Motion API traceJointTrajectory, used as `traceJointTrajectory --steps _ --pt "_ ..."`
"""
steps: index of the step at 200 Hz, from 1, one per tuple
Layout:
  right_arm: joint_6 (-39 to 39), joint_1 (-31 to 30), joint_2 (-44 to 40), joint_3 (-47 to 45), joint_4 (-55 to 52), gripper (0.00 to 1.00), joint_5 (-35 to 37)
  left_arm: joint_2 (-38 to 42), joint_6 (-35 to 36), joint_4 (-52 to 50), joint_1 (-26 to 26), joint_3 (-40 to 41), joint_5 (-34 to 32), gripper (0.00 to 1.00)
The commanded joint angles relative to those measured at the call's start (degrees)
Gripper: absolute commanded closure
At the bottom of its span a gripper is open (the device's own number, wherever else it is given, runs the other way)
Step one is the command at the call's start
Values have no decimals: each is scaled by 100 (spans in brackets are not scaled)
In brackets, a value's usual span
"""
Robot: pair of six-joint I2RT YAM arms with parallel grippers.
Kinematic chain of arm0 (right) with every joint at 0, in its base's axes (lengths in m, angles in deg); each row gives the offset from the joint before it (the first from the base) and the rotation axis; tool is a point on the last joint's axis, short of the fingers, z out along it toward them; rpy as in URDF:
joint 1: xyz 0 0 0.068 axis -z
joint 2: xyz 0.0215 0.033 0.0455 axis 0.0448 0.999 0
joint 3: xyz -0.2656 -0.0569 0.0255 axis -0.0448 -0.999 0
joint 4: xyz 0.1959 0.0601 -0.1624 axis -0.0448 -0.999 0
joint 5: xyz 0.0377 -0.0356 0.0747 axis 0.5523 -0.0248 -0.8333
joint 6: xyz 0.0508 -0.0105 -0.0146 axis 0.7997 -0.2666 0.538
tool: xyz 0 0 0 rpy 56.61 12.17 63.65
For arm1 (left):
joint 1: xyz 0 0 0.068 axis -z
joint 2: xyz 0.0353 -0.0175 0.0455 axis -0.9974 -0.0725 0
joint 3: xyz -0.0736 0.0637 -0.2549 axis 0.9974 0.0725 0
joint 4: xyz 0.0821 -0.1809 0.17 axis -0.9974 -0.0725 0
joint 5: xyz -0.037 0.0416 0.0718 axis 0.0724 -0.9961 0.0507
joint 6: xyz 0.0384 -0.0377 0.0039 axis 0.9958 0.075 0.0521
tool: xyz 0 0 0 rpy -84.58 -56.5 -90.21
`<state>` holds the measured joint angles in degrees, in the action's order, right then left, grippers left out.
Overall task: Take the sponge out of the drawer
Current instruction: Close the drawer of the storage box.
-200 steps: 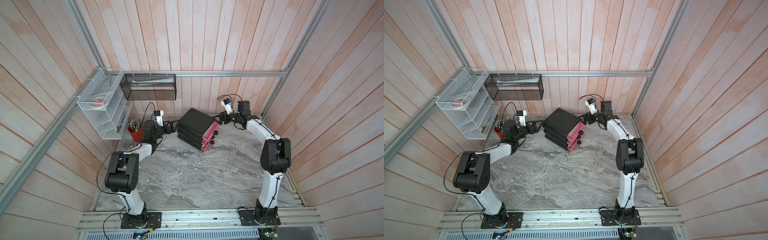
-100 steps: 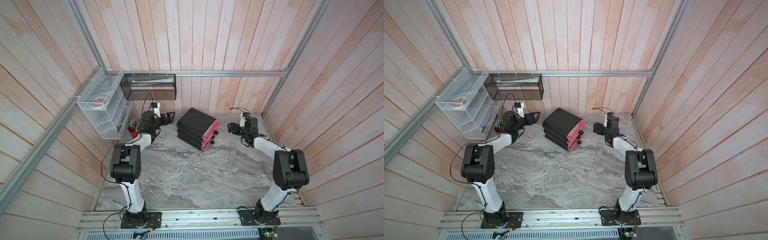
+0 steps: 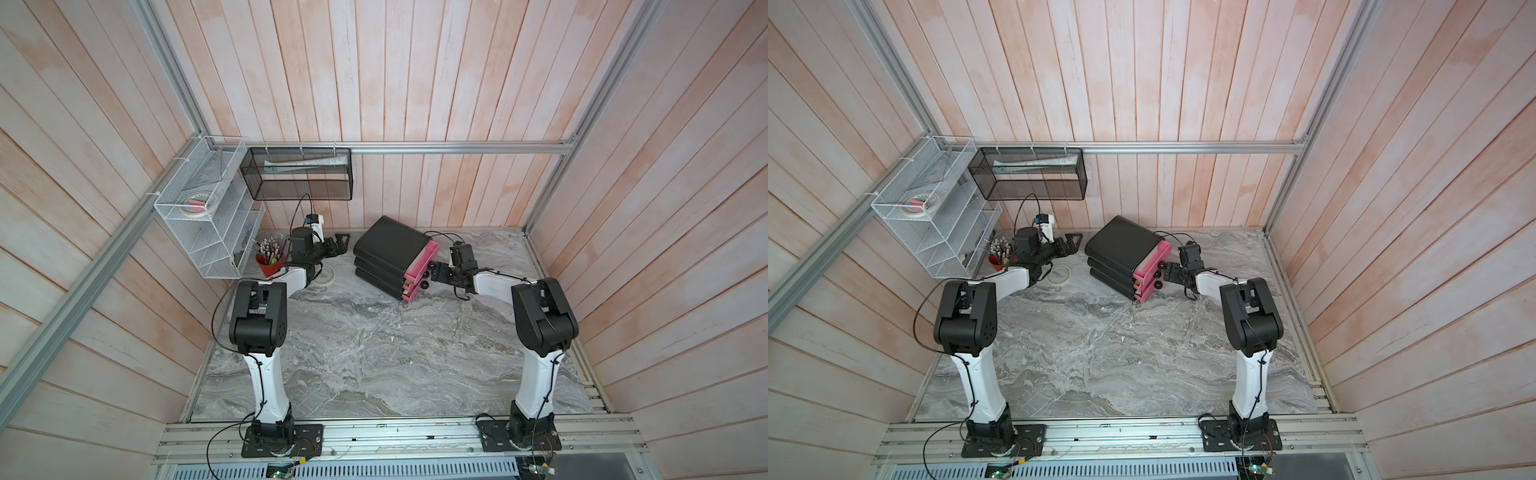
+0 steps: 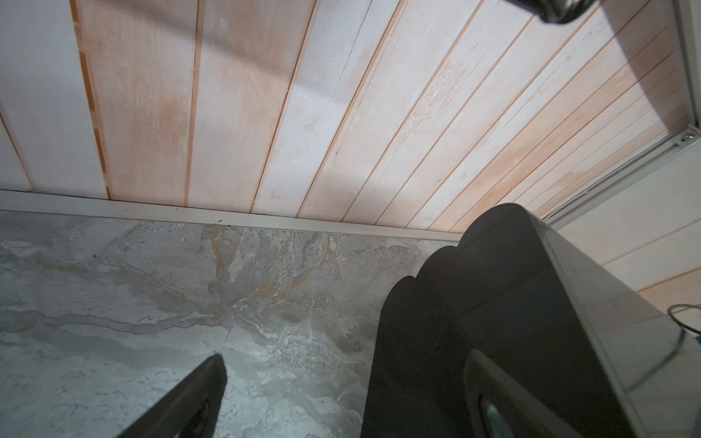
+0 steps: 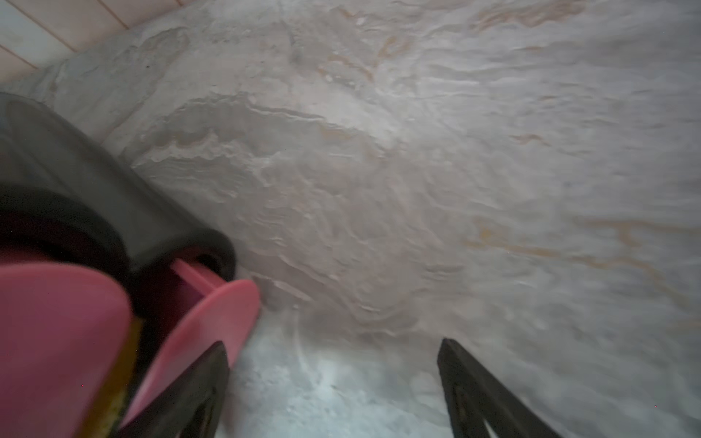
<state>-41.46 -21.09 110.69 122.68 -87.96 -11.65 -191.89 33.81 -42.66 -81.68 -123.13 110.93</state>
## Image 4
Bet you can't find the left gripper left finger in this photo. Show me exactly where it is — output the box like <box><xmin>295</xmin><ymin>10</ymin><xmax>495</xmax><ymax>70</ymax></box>
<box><xmin>120</xmin><ymin>354</ymin><xmax>227</xmax><ymax>437</ymax></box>

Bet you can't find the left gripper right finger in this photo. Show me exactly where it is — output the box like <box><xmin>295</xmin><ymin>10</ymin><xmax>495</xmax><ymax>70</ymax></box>
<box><xmin>463</xmin><ymin>349</ymin><xmax>580</xmax><ymax>437</ymax></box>

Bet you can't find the black drawer cabinet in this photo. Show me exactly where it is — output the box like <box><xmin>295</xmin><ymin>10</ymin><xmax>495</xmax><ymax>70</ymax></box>
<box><xmin>361</xmin><ymin>204</ymin><xmax>700</xmax><ymax>437</ymax></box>

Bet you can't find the black mesh basket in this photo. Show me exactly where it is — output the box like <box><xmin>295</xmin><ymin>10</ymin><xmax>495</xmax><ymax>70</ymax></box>
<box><xmin>507</xmin><ymin>0</ymin><xmax>595</xmax><ymax>25</ymax></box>

